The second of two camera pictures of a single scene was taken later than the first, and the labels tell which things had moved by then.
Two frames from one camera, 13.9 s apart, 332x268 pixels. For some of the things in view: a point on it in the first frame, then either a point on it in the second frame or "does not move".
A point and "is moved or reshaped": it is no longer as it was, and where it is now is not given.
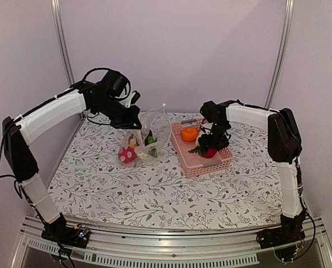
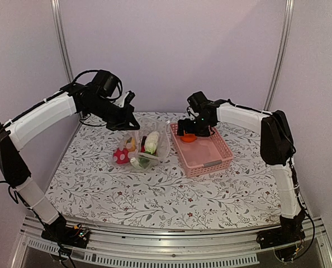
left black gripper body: (121, 118) does not move
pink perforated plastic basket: (194, 164) does not move
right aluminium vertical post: (286, 27) does not move
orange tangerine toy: (189, 134) does not move
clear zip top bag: (142, 146) is moved or reshaped
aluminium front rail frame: (131, 246) does not move
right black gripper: (204, 143) → (205, 132)
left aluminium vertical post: (56, 4) does not move
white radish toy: (152, 154) → (144, 161)
